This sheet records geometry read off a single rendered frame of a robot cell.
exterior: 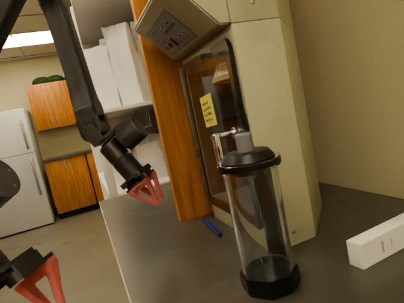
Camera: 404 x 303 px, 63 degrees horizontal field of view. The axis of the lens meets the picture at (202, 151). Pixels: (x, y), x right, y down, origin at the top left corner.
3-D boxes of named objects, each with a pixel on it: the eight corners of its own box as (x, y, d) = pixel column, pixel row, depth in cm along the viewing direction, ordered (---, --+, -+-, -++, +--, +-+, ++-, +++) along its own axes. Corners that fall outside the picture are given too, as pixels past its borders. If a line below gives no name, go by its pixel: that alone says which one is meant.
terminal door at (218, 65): (211, 202, 97) (183, 65, 92) (266, 230, 68) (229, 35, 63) (208, 202, 96) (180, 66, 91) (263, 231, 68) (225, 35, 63)
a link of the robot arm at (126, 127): (94, 128, 91) (79, 131, 83) (122, 100, 89) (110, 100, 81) (123, 160, 92) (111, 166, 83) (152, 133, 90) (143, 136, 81)
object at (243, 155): (263, 162, 61) (257, 127, 60) (287, 168, 52) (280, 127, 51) (216, 174, 59) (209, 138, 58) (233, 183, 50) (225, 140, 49)
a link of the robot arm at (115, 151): (103, 147, 90) (94, 150, 84) (120, 130, 89) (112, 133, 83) (119, 166, 90) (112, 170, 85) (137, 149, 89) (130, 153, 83)
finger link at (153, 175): (172, 189, 91) (149, 164, 91) (166, 196, 84) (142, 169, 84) (155, 204, 93) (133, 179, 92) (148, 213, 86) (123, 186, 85)
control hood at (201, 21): (181, 59, 92) (174, 23, 91) (231, 23, 62) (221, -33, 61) (141, 65, 89) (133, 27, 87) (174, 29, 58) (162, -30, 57)
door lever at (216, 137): (244, 170, 69) (238, 169, 72) (235, 126, 68) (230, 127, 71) (221, 177, 68) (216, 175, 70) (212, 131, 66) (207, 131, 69)
